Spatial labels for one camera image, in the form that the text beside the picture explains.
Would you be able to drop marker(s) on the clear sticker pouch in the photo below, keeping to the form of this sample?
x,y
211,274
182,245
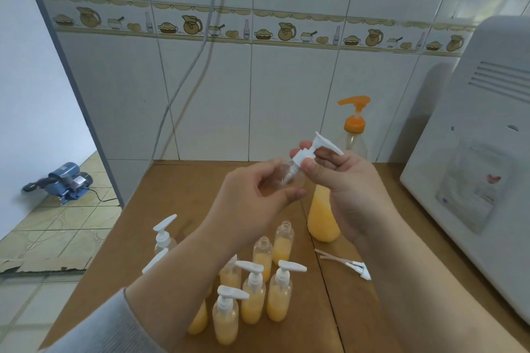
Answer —
x,y
476,191

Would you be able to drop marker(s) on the person's right hand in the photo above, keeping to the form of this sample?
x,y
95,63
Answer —
x,y
352,195

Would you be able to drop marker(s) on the clear plastic bottle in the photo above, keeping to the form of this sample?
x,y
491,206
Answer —
x,y
295,177

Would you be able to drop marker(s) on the person's left thumb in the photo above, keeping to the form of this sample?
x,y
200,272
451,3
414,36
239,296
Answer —
x,y
285,196

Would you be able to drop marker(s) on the white appliance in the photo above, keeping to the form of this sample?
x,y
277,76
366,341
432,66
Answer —
x,y
488,117

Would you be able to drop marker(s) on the person's right thumb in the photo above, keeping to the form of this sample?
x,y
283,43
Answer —
x,y
315,171

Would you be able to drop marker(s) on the person's left hand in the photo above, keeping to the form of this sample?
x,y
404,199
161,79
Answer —
x,y
244,203

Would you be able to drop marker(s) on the torn cardboard sheet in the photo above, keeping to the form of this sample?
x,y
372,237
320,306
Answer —
x,y
49,264

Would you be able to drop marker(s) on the grey sleeve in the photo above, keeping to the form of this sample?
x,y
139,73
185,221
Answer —
x,y
103,328

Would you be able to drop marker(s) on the large bottle with orange pump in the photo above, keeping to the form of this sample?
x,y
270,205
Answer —
x,y
323,218

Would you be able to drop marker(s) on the white pump cap with tube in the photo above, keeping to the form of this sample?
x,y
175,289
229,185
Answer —
x,y
352,266

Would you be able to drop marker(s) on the person's right forearm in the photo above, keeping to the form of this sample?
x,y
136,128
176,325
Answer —
x,y
418,295

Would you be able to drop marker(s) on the cluster of small filled bottles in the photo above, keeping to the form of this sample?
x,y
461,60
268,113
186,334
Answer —
x,y
253,295

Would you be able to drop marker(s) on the blue water pump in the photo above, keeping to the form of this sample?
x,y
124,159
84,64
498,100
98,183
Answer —
x,y
68,181

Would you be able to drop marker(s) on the person's left forearm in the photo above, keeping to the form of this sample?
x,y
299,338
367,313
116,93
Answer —
x,y
178,282

